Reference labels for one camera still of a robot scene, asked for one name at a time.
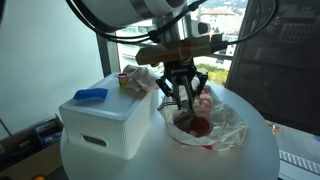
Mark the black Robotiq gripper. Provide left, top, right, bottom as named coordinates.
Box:
left=156, top=60, right=208, bottom=112

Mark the dark green object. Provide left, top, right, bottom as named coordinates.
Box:
left=174, top=112, right=196, bottom=129

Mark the white pink cloth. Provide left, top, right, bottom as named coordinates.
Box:
left=123, top=65, right=158, bottom=92

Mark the red white toy ball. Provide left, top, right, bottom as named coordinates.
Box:
left=190, top=117, right=211, bottom=137

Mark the yellow play-doh tub pink lid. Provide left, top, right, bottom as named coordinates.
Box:
left=117, top=73, right=129, bottom=87

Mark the white red plastic carrier bag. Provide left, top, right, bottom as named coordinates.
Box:
left=157, top=85, right=248, bottom=151

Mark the blue sponge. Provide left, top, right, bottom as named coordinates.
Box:
left=73, top=88, right=108, bottom=102

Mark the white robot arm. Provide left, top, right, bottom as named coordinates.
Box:
left=73, top=0, right=209, bottom=110

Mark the white plastic basket box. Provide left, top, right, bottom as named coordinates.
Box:
left=59, top=73, right=159, bottom=160

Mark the cardboard box with items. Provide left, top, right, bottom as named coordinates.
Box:
left=0, top=116, right=63, bottom=180

